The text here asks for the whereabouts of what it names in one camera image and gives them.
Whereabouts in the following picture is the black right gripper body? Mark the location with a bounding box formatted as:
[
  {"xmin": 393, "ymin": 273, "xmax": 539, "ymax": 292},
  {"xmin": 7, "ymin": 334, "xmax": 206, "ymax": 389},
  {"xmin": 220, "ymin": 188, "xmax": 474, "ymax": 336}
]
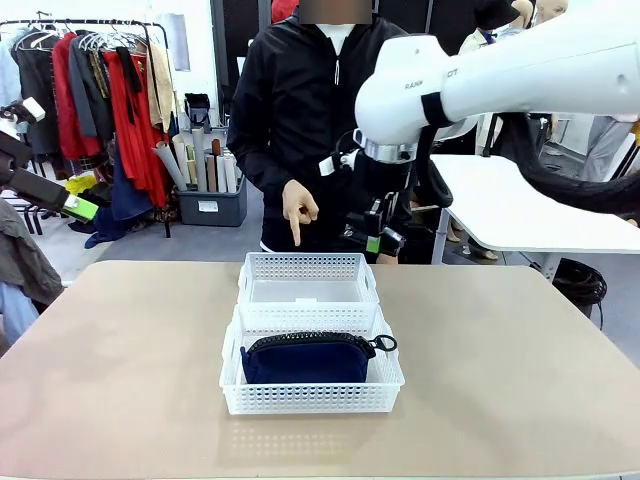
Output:
[{"xmin": 356, "ymin": 157, "xmax": 415, "ymax": 215}]

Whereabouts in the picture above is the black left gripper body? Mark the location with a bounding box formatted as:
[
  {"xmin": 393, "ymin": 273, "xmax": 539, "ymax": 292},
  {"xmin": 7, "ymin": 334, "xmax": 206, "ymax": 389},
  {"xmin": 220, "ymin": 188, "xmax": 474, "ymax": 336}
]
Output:
[{"xmin": 0, "ymin": 130, "xmax": 33, "ymax": 189}]

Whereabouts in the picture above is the navy zip pouch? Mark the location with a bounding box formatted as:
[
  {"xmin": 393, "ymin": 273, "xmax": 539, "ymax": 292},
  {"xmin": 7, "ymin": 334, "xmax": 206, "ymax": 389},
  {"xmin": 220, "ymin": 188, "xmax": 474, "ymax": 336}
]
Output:
[{"xmin": 239, "ymin": 331, "xmax": 398, "ymax": 386}]

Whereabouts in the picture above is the person's right hand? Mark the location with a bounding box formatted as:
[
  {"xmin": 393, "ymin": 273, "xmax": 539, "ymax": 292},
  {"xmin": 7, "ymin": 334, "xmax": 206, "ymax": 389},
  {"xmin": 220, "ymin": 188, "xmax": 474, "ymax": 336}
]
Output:
[{"xmin": 281, "ymin": 179, "xmax": 320, "ymax": 248}]

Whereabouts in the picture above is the navy cloth heap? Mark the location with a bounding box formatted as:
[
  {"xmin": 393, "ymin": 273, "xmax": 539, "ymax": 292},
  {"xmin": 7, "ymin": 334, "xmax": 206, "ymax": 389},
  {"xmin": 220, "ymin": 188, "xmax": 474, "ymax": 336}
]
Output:
[{"xmin": 67, "ymin": 149, "xmax": 174, "ymax": 250}]

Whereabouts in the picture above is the dark grey hanging garment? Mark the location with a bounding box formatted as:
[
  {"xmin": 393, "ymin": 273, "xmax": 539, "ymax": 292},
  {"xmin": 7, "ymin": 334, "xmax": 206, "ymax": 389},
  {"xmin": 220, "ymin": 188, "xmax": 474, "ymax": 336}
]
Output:
[{"xmin": 15, "ymin": 43, "xmax": 60, "ymax": 157}]

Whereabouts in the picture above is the grey draped cloth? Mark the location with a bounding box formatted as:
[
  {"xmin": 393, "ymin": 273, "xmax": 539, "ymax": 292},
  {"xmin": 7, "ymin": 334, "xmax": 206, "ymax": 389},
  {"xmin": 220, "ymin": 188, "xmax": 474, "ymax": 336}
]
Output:
[{"xmin": 0, "ymin": 197, "xmax": 66, "ymax": 307}]

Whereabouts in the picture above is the red hanging jacket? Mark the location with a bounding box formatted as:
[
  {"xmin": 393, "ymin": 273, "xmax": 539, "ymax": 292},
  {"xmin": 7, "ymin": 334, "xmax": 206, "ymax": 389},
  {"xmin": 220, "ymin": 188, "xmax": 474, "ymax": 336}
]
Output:
[{"xmin": 51, "ymin": 31, "xmax": 104, "ymax": 162}]

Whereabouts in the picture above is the white perforated plastic basket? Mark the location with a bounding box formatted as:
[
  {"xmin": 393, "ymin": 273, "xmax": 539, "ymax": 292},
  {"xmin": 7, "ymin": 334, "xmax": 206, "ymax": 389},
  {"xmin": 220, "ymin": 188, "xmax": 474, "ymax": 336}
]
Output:
[
  {"xmin": 218, "ymin": 303, "xmax": 406, "ymax": 416},
  {"xmin": 237, "ymin": 251, "xmax": 380, "ymax": 334}
]

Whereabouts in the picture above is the light blue hanging garment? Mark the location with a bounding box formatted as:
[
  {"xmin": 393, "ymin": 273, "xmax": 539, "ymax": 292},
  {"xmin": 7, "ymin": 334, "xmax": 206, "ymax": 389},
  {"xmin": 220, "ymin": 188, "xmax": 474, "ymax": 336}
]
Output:
[{"xmin": 0, "ymin": 27, "xmax": 26, "ymax": 109}]

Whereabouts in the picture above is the long red hanging dress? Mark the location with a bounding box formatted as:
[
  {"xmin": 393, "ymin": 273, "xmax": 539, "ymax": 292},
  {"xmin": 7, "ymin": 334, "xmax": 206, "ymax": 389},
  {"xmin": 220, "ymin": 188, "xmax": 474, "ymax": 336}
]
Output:
[{"xmin": 102, "ymin": 48, "xmax": 170, "ymax": 209}]

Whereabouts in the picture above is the grey hanging jacket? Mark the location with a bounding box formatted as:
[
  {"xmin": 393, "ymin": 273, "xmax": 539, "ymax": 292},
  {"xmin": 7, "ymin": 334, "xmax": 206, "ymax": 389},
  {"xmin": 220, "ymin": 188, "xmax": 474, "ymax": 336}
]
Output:
[{"xmin": 68, "ymin": 33, "xmax": 115, "ymax": 143}]

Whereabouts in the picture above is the person in black jacket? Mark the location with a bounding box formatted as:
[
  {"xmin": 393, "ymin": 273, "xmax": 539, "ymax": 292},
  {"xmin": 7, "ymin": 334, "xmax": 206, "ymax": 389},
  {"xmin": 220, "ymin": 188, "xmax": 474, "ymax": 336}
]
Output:
[{"xmin": 225, "ymin": 7, "xmax": 426, "ymax": 265}]

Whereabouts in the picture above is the white background table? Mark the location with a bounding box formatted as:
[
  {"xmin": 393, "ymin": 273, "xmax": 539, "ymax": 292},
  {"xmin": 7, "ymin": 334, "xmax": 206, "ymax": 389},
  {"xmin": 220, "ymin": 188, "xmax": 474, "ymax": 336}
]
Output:
[{"xmin": 429, "ymin": 153, "xmax": 640, "ymax": 281}]

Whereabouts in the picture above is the bundle of paper rolls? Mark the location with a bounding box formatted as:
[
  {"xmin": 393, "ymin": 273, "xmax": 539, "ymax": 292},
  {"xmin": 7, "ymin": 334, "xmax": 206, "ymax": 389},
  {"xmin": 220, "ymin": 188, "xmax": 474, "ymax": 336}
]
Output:
[{"xmin": 151, "ymin": 124, "xmax": 240, "ymax": 194}]

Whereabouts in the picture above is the beige hanging garment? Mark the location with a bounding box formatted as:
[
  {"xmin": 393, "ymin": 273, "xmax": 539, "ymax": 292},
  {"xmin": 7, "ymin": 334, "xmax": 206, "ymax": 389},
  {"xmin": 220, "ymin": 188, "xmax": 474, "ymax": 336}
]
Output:
[{"xmin": 146, "ymin": 41, "xmax": 178, "ymax": 134}]

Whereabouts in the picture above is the grey storage bin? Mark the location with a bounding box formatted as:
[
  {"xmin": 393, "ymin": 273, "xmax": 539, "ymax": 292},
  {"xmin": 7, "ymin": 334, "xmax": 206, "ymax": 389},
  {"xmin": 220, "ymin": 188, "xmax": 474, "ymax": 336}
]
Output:
[{"xmin": 175, "ymin": 174, "xmax": 249, "ymax": 228}]

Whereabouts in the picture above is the black clothes rack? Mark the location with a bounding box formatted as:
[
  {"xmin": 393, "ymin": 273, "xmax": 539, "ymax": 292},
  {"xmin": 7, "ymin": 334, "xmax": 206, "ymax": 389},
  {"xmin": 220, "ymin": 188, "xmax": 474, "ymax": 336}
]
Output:
[{"xmin": 0, "ymin": 10, "xmax": 175, "ymax": 240}]

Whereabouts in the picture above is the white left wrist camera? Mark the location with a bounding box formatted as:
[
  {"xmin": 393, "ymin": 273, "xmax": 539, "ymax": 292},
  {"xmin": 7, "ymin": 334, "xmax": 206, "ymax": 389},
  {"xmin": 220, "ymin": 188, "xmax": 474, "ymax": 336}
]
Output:
[{"xmin": 0, "ymin": 97, "xmax": 47, "ymax": 135}]

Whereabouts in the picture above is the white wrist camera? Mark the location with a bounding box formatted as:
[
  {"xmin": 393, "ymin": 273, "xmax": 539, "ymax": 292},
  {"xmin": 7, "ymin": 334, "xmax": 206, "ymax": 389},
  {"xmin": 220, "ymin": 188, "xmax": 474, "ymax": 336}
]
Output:
[
  {"xmin": 0, "ymin": 97, "xmax": 47, "ymax": 135},
  {"xmin": 318, "ymin": 148, "xmax": 360, "ymax": 177}
]

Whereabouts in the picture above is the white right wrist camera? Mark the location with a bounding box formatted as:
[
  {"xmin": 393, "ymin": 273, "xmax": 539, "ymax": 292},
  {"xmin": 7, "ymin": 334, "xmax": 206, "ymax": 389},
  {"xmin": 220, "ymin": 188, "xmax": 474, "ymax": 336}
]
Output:
[{"xmin": 318, "ymin": 148, "xmax": 360, "ymax": 177}]

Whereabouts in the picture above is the black right arm cable sleeve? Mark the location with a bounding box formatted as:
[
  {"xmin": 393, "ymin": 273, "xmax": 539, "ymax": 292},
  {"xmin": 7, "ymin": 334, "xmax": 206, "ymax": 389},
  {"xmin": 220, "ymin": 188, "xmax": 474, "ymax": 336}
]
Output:
[{"xmin": 417, "ymin": 110, "xmax": 640, "ymax": 222}]

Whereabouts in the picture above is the black coiled cable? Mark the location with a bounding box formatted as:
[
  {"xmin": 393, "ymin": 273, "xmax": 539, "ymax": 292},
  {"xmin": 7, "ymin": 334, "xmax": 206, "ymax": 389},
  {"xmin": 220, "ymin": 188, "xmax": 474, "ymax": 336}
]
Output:
[{"xmin": 551, "ymin": 256, "xmax": 609, "ymax": 307}]

